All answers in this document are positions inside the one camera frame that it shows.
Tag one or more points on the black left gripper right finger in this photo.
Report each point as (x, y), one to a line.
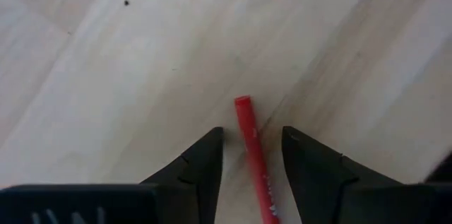
(310, 171)

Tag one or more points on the red pencil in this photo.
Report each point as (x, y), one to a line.
(254, 146)

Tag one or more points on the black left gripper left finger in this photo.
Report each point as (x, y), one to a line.
(197, 174)

